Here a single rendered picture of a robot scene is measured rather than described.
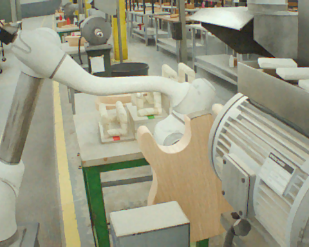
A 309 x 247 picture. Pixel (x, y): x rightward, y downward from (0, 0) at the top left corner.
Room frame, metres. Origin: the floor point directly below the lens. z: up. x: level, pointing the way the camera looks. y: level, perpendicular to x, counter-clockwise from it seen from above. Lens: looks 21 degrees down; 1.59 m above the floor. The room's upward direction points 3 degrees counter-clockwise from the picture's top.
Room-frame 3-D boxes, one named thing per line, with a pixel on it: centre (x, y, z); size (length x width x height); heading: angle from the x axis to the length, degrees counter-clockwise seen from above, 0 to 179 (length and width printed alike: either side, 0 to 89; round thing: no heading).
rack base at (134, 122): (1.71, 0.02, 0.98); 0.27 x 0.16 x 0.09; 11
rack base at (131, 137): (1.69, 0.17, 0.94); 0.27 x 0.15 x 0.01; 11
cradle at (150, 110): (1.62, 0.01, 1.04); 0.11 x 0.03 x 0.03; 101
